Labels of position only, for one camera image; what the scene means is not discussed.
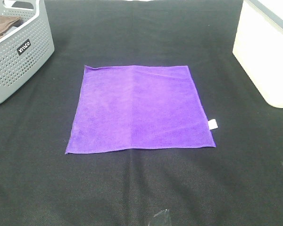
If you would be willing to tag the purple microfiber towel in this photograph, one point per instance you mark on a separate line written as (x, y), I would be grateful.
(138, 107)

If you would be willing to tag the black table cloth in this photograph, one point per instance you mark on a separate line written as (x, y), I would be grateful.
(238, 183)

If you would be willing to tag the grey perforated plastic basket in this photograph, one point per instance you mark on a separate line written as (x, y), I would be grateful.
(24, 47)

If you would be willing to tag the white plastic bin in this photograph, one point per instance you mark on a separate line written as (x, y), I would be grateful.
(258, 47)

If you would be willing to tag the brown folded towel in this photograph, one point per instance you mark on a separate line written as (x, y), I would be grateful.
(6, 22)

